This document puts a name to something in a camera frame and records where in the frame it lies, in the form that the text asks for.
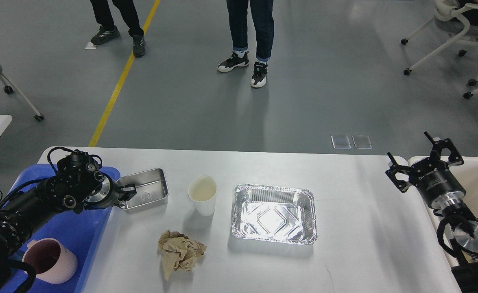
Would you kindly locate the stainless steel rectangular container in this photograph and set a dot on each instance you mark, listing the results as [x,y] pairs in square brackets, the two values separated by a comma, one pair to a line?
[151,190]

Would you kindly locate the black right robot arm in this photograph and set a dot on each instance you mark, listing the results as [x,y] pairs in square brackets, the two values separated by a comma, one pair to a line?
[457,231]

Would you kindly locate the white office chair right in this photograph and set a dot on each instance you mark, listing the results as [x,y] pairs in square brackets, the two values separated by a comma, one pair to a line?
[448,17]

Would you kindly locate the floor socket plate left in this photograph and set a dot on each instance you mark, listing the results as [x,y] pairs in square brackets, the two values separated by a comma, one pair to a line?
[340,141]

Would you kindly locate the aluminium foil tray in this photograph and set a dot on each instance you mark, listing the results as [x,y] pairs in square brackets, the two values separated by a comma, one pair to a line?
[274,214]

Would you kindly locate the floor socket plate right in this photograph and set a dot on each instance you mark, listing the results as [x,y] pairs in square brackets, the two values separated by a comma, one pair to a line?
[362,141]

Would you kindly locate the crumpled brown paper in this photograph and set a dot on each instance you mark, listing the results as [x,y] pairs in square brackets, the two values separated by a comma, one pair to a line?
[179,252]

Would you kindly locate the white paper on floor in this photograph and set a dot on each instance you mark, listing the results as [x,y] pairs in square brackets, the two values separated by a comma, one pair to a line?
[90,46]

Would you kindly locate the white paper cup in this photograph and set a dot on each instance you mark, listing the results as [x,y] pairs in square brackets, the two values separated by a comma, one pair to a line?
[202,191]

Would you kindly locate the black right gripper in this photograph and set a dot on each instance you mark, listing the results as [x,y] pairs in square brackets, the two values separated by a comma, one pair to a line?
[440,185]

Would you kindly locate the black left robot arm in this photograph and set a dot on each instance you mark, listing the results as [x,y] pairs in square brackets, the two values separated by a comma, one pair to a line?
[77,184]

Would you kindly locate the floor socket plate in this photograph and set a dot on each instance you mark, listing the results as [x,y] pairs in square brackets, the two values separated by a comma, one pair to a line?
[362,141]
[340,141]

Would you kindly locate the pink mug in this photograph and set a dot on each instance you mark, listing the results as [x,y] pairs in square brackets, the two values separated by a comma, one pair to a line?
[52,261]

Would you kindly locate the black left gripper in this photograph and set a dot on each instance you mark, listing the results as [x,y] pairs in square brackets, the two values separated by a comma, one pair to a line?
[110,194]

